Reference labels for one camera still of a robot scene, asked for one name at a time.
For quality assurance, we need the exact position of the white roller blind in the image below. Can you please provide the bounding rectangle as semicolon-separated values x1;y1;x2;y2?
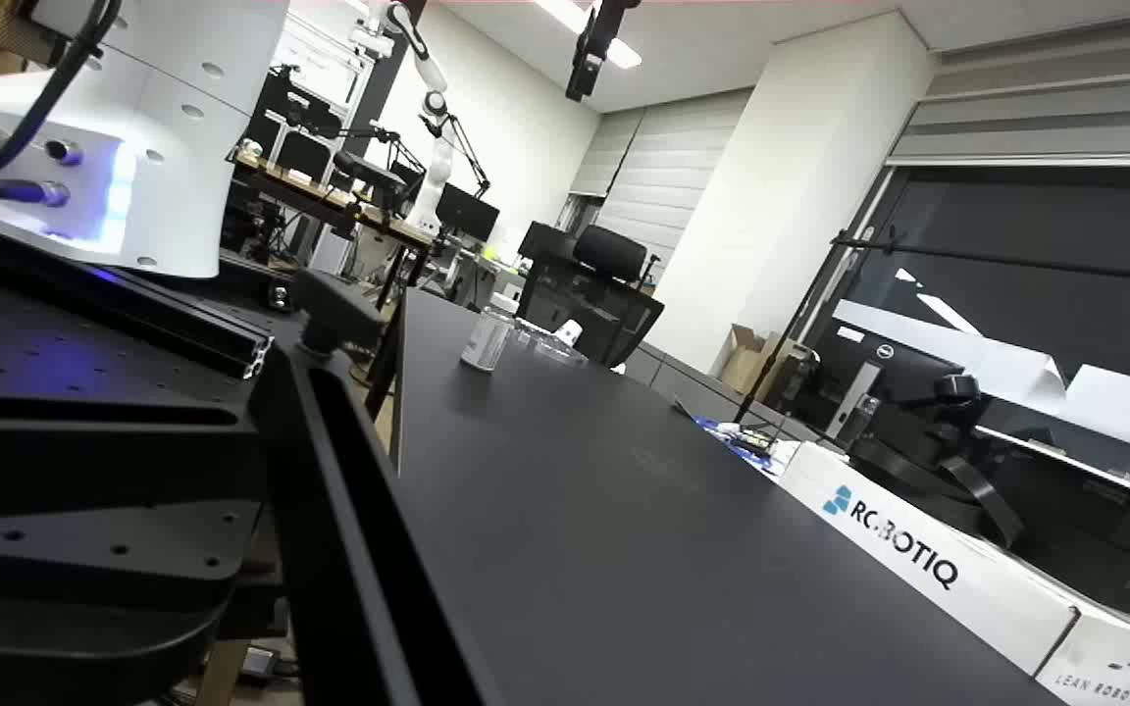
569;91;753;274

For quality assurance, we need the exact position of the small white-labelled glass bottle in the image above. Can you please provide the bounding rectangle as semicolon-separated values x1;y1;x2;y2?
460;309;517;380

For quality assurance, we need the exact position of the black computer monitor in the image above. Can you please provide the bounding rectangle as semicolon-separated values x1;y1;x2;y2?
433;180;505;248

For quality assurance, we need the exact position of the white Robotiq cardboard box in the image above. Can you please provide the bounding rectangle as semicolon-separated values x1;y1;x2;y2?
773;440;1087;679

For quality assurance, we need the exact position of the black lab equipment pile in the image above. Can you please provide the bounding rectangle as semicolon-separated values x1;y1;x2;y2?
243;65;418;211

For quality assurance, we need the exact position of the black ceiling-hung camera mount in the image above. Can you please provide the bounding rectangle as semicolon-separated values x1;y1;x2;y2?
561;0;647;106

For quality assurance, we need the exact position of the grey window blind cassette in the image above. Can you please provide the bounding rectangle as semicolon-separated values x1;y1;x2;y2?
881;10;1130;172

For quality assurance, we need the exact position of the brown cardboard box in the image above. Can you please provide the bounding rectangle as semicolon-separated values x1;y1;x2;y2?
714;320;782;402

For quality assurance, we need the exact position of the wooden desk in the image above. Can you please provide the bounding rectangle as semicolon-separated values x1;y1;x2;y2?
225;139;446;316

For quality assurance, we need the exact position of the black boxy device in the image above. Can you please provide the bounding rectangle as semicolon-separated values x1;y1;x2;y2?
837;348;1029;552

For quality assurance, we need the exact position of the black equipment case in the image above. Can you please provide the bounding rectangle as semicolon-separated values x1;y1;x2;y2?
1021;437;1130;616

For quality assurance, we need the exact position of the ceiling light panel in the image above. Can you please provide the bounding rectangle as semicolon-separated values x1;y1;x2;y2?
535;0;647;74

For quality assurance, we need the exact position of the black office chair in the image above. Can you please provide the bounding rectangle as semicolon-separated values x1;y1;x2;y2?
569;219;666;372
513;215;577;327

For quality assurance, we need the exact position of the black robot mounting stand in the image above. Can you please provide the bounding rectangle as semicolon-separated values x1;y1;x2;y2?
0;207;281;706

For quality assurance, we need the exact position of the black rod stand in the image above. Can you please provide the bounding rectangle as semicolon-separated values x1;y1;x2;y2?
728;228;1130;428

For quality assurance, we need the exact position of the thick black robot base cable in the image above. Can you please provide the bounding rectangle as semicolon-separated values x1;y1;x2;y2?
0;0;124;202

